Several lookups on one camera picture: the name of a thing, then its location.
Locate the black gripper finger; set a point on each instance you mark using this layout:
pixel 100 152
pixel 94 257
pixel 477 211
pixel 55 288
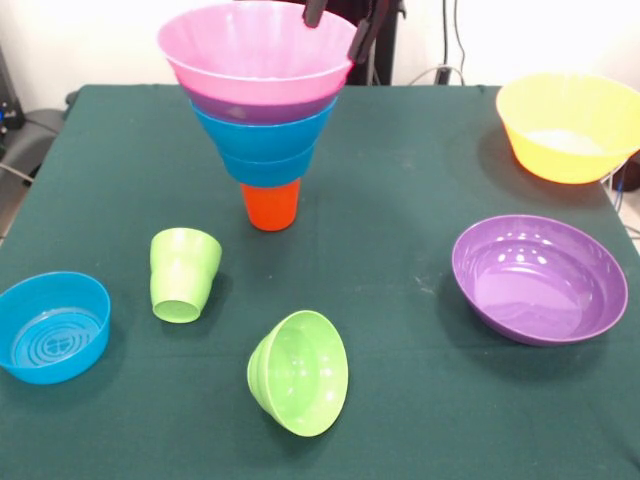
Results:
pixel 365 37
pixel 314 12

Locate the pink bowl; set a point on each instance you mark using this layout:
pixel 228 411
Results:
pixel 250 50

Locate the purple bowl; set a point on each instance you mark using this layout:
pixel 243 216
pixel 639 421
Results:
pixel 540 285
pixel 240 110

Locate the deep smooth blue bowl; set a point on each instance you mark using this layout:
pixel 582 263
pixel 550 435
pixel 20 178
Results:
pixel 260 140

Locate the blue bowl with ringed bottom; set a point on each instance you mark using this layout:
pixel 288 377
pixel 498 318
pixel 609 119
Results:
pixel 50 325
pixel 265 172

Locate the orange cup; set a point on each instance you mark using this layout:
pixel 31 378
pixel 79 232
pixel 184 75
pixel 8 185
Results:
pixel 271 207

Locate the green cup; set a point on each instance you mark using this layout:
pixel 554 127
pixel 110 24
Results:
pixel 182 272

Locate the small green bowl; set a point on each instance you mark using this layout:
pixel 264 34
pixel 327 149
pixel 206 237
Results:
pixel 300 375

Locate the yellow-orange bowl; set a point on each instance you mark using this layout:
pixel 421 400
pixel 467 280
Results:
pixel 570 115

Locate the dark green tablecloth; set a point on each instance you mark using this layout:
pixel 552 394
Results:
pixel 400 300

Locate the black rounded seat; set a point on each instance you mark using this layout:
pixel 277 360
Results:
pixel 37 132

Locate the black equipment rack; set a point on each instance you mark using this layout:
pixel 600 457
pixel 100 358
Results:
pixel 10 115

